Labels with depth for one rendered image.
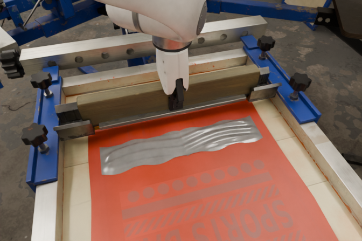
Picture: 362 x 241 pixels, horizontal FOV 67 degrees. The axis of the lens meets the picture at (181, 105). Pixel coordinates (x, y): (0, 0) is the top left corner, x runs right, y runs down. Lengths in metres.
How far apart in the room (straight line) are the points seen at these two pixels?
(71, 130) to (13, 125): 1.61
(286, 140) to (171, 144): 0.26
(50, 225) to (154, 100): 0.30
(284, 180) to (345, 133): 1.57
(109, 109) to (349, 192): 0.49
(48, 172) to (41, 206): 0.06
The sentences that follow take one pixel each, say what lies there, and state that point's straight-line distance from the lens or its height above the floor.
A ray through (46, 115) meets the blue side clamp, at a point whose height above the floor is 1.00.
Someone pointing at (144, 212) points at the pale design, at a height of 0.96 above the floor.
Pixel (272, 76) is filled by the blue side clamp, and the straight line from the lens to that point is 0.74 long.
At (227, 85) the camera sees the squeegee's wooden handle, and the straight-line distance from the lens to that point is 0.63.
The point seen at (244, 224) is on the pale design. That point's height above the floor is 0.96.
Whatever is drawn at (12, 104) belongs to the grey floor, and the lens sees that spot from 2.38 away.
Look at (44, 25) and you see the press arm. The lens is 1.19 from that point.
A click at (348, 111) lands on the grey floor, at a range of 2.32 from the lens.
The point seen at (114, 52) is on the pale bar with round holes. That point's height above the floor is 1.02.
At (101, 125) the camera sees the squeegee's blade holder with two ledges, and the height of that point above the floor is 1.00.
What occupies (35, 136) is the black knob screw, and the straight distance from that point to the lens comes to 0.56.
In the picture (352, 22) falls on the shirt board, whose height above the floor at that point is 0.95.
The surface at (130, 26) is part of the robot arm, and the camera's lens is 0.41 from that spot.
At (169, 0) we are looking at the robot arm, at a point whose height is 1.32.
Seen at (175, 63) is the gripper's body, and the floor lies 1.15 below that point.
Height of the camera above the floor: 1.45
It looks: 46 degrees down
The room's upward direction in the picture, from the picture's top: straight up
